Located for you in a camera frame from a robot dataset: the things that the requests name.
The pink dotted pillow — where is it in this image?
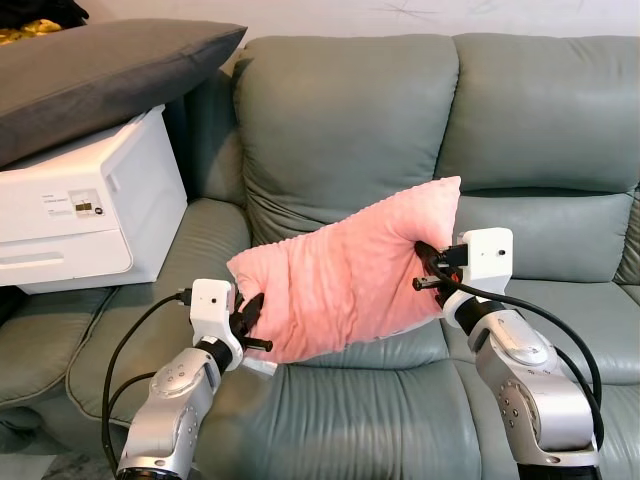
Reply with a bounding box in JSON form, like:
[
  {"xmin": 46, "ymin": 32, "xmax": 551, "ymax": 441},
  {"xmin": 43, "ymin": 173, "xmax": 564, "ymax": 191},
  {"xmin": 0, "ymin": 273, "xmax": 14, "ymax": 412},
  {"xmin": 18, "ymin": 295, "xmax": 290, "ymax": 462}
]
[{"xmin": 227, "ymin": 176, "xmax": 463, "ymax": 377}]

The green leather sofa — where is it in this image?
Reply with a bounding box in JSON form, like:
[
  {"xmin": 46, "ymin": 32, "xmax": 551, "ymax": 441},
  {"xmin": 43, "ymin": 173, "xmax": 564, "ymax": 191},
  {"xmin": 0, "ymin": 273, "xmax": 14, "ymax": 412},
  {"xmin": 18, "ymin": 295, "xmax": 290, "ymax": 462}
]
[
  {"xmin": 0, "ymin": 285, "xmax": 111, "ymax": 451},
  {"xmin": 65, "ymin": 33, "xmax": 640, "ymax": 480}
]

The white appliance box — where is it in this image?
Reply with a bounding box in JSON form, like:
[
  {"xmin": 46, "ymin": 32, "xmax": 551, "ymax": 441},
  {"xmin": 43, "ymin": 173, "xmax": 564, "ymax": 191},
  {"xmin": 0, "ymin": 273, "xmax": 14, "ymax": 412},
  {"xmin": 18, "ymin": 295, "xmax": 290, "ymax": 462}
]
[{"xmin": 0, "ymin": 104, "xmax": 189, "ymax": 296}]

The large dark grey cushion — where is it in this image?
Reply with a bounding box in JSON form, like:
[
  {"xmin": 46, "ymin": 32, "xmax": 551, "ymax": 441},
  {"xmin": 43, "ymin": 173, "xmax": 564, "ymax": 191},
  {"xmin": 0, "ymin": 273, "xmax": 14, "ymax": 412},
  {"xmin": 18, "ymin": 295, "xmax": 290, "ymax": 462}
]
[{"xmin": 0, "ymin": 18, "xmax": 248, "ymax": 169}]

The yellow cloth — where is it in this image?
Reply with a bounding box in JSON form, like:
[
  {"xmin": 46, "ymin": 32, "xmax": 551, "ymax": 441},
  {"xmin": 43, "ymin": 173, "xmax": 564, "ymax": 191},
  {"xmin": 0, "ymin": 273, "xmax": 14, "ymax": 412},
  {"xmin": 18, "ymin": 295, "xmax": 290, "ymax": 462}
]
[{"xmin": 0, "ymin": 25, "xmax": 46, "ymax": 47}]

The black cloth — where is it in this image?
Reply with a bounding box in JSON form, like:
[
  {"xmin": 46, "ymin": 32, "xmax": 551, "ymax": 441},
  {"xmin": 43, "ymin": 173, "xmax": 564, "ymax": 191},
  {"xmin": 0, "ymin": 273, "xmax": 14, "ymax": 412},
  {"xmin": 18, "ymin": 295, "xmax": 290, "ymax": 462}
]
[{"xmin": 0, "ymin": 0, "xmax": 89, "ymax": 31}]

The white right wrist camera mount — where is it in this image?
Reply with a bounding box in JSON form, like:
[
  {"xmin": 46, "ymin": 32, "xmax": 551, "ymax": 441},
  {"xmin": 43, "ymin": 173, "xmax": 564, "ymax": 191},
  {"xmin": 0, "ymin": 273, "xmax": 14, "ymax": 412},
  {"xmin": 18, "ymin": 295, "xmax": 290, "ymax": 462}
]
[{"xmin": 440, "ymin": 228, "xmax": 514, "ymax": 323}]

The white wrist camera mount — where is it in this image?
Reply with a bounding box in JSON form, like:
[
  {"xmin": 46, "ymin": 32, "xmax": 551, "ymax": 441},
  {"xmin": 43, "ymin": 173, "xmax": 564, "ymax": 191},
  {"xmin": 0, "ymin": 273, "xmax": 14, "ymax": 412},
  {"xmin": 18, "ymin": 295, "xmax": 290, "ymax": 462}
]
[
  {"xmin": 440, "ymin": 228, "xmax": 514, "ymax": 323},
  {"xmin": 188, "ymin": 278, "xmax": 241, "ymax": 373}
]

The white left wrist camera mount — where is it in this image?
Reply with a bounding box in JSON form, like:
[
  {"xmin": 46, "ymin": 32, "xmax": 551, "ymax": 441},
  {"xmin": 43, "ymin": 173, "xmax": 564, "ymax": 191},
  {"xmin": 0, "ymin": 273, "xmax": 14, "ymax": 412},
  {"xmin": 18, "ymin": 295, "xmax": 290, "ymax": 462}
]
[{"xmin": 188, "ymin": 278, "xmax": 241, "ymax": 373}]

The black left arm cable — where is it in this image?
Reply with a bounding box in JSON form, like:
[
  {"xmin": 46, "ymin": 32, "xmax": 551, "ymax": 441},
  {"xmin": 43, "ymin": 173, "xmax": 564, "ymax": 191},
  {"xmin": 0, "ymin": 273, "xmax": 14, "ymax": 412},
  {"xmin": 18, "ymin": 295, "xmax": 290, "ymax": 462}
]
[{"xmin": 100, "ymin": 288, "xmax": 196, "ymax": 471}]

